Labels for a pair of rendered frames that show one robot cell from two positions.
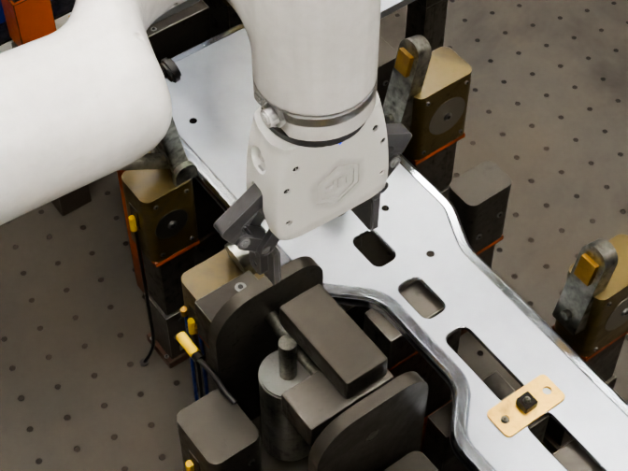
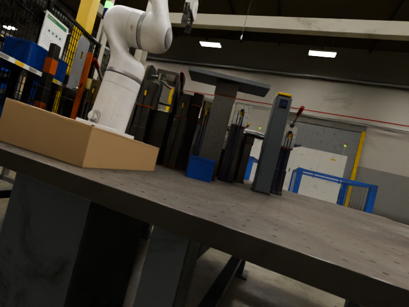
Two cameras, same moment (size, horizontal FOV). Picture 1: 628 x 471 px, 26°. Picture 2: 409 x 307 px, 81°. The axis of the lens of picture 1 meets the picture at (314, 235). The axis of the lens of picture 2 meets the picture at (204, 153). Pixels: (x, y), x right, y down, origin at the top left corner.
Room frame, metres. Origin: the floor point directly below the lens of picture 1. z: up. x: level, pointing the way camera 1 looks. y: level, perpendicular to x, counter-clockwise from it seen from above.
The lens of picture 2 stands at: (-0.33, 0.77, 0.79)
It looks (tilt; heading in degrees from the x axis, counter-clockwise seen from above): 1 degrees up; 310
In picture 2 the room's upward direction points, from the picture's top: 14 degrees clockwise
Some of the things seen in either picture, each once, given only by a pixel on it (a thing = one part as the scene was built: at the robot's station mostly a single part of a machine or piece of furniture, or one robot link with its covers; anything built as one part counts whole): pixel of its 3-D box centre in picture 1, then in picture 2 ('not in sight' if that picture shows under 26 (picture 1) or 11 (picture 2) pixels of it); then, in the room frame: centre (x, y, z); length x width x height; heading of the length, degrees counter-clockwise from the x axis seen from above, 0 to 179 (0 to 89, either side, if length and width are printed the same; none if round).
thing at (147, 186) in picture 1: (160, 272); (90, 112); (1.01, 0.19, 0.87); 0.10 x 0.07 x 0.35; 126
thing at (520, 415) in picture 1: (526, 403); not in sight; (0.74, -0.23, 1.01); 0.08 x 0.04 x 0.01; 127
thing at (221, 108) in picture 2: not in sight; (216, 131); (0.36, -0.09, 0.92); 0.10 x 0.08 x 0.45; 36
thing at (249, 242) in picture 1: (251, 252); (185, 14); (0.61, 0.05, 1.44); 0.03 x 0.03 x 0.07; 34
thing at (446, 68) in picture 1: (432, 158); not in sight; (1.20, -0.16, 0.87); 0.12 x 0.07 x 0.35; 126
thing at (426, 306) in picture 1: (411, 367); not in sight; (0.89, -0.12, 0.84); 0.12 x 0.05 x 0.29; 126
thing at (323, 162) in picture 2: not in sight; (304, 170); (2.40, -8.11, 1.22); 2.40 x 0.54 x 2.45; 21
